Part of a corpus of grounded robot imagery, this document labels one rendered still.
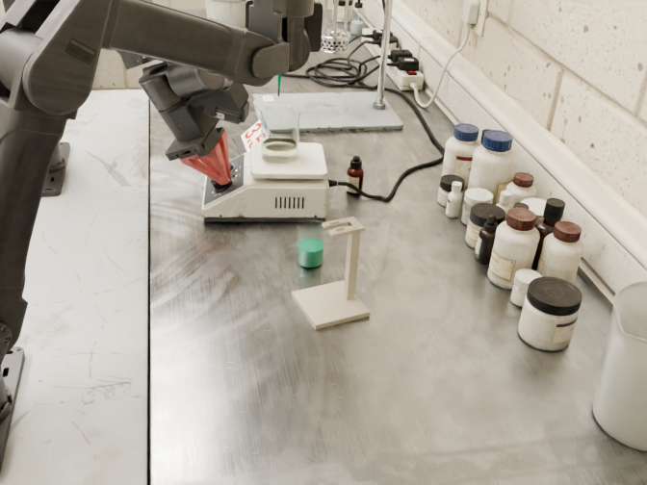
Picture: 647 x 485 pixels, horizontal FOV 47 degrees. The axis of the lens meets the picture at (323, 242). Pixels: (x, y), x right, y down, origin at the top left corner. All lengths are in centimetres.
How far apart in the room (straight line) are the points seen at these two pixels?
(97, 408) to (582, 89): 86
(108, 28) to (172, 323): 40
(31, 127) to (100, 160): 69
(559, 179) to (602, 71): 17
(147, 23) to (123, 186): 58
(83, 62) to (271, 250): 50
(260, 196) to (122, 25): 48
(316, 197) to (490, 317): 33
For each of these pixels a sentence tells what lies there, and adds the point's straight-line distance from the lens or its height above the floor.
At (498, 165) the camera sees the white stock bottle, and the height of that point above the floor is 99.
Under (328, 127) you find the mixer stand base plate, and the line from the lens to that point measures 152.
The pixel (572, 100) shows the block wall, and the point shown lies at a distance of 128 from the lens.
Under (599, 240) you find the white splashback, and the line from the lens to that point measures 113.
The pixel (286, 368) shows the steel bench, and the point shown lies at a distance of 90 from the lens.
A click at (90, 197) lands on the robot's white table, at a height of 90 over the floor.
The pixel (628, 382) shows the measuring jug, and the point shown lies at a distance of 85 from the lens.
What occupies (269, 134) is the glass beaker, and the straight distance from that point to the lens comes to 115.
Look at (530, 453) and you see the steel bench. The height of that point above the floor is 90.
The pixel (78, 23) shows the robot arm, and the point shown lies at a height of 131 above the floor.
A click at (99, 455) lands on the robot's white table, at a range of 83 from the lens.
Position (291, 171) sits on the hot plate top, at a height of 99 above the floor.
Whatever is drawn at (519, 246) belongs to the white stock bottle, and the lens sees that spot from 105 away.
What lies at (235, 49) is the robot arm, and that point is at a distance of 84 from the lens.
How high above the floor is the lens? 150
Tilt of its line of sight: 32 degrees down
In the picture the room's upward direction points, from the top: 3 degrees clockwise
